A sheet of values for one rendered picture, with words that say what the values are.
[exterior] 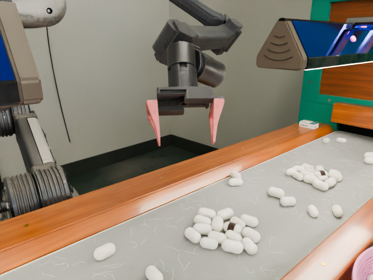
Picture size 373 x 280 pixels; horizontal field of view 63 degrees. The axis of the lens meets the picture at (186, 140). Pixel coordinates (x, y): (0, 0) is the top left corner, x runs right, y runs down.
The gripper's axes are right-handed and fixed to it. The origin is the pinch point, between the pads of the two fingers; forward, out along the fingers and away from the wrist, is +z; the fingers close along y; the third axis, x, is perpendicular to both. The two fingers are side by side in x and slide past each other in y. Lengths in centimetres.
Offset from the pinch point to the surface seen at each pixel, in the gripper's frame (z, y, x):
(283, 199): 9.4, -21.3, -12.8
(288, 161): -4.8, -32.8, -32.6
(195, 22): -173, -30, -161
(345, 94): -34, -65, -45
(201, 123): -99, -36, -213
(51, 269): 20.2, 22.4, -2.4
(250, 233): 16.3, -10.6, -4.2
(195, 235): 16.2, -1.0, -4.3
